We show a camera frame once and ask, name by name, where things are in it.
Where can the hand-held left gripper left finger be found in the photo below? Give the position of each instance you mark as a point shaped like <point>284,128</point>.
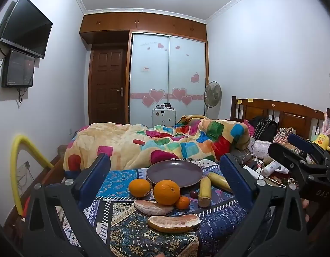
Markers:
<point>96,175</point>

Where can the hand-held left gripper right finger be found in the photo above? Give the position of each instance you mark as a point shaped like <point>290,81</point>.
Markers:
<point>234,174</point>

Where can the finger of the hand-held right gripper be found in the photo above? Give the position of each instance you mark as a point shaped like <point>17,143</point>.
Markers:
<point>284,155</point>
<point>301,141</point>

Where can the large orange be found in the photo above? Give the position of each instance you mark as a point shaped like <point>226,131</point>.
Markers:
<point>166,192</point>
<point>139,188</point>

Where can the small tangerine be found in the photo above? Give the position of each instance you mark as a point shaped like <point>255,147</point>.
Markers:
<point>183,203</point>

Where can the dark purple plate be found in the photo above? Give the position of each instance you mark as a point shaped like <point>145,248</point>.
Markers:
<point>174,174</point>

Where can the peeled pomelo segment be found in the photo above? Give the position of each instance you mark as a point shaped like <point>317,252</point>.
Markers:
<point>152,207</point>
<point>173,223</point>

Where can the person's right hand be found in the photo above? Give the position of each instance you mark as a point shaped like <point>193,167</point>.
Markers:
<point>305,205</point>

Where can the striped cloth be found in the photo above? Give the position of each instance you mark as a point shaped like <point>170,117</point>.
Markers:
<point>284,135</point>

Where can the white bottle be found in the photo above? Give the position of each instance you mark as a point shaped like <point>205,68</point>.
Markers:
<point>269,169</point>

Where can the yellow plush toy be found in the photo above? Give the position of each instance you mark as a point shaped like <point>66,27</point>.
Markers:
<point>322,140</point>

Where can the pink floral pillow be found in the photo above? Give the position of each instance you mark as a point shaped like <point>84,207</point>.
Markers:
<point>262,148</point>

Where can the wooden bed headboard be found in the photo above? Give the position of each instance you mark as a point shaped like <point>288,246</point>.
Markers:
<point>288,115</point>

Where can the black backpack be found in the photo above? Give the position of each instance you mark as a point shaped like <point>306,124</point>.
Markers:
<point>265,128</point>

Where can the colourful patchwork blanket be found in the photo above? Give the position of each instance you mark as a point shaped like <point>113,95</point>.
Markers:
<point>122,142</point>

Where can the patterned blue tablecloth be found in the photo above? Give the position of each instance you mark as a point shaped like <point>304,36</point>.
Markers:
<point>127,227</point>

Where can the standing electric fan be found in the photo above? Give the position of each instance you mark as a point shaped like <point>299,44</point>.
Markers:
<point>212,93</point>

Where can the white suitcase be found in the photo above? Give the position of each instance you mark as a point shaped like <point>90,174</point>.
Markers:
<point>163,116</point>

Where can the brown wooden door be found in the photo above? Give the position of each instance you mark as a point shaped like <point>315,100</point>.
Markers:
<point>107,85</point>

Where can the wooden wardrobe with glass doors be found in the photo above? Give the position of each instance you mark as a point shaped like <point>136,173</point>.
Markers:
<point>167,69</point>

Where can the small black monitor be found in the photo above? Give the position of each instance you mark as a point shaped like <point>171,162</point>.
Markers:
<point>19,69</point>

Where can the wall-mounted black television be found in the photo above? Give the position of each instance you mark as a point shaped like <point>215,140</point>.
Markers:
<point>27,28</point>

